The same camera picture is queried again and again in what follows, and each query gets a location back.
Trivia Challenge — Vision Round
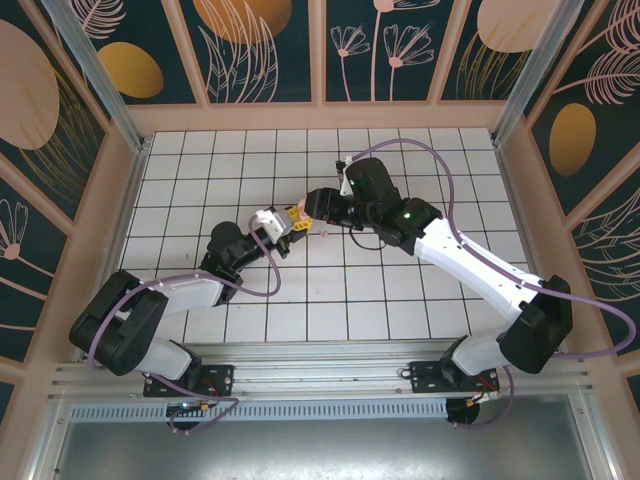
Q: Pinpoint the grey metal sheet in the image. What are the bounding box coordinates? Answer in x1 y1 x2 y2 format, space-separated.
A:
29 399 616 480

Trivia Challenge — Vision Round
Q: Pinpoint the thin black cable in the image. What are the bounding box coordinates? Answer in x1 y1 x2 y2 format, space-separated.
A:
349 226 387 252

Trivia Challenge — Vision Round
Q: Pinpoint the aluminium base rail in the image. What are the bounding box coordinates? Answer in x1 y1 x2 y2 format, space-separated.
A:
49 341 594 401

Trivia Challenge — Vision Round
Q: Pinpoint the aluminium corner post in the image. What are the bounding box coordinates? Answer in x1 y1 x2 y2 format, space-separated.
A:
492 0 586 146
42 0 151 154

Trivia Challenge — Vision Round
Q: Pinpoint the grey slotted cable duct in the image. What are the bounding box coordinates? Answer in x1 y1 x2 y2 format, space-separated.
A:
67 398 449 421

